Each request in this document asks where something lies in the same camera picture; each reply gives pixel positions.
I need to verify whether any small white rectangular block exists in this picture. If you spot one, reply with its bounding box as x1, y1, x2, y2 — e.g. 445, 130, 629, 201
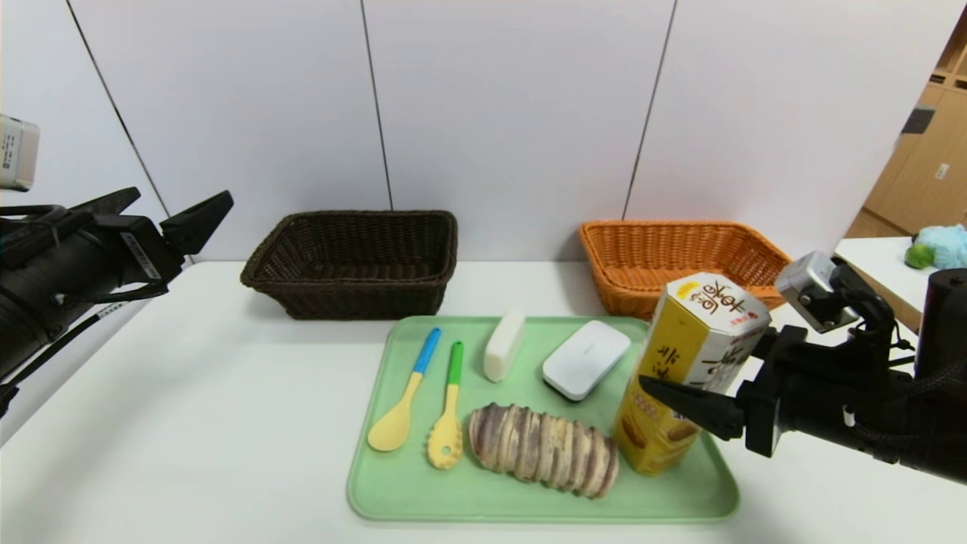
483, 311, 526, 383

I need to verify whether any striped brown bread loaf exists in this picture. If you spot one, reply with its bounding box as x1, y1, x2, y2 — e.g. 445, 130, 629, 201
468, 402, 620, 499

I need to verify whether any green-handled yellow slotted spoon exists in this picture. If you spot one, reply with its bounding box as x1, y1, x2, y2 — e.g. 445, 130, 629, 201
427, 341, 465, 469

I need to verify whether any blue-handled yellow spoon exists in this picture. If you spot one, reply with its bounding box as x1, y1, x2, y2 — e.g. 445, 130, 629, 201
367, 327, 443, 453

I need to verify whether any white whiteboard eraser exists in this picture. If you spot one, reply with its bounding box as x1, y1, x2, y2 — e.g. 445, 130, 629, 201
542, 320, 632, 402

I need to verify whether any orange wicker basket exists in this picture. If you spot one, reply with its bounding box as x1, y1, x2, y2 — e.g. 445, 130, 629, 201
579, 220, 794, 321

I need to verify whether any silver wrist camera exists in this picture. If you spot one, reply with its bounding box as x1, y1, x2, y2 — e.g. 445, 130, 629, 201
0, 115, 40, 191
774, 252, 860, 334

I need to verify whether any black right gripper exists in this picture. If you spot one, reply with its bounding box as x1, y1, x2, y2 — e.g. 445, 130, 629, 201
638, 325, 904, 465

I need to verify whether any light blue plush toy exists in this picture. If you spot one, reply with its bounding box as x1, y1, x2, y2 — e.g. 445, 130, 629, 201
914, 224, 967, 270

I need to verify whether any light green plastic tray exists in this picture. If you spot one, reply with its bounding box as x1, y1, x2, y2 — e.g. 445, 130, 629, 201
347, 315, 740, 524

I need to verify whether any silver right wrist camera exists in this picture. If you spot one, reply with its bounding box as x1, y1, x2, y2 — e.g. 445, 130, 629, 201
774, 252, 860, 334

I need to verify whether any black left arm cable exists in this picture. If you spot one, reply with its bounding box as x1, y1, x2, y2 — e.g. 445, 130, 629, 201
0, 283, 171, 418

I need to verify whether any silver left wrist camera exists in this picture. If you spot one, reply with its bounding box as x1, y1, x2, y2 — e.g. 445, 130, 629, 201
0, 115, 40, 191

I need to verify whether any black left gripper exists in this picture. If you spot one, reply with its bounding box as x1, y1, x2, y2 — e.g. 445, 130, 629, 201
0, 187, 234, 348

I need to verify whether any yellow hexagonal snack box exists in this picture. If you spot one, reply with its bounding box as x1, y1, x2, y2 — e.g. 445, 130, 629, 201
612, 273, 771, 477

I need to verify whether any white side table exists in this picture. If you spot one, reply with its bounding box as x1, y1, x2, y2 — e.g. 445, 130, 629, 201
835, 237, 967, 333

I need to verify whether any dark brown wicker basket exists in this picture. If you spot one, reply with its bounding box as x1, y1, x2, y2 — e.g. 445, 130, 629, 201
240, 210, 459, 321

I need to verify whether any light wooden cabinet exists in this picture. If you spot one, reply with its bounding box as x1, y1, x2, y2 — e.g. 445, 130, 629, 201
845, 8, 967, 236

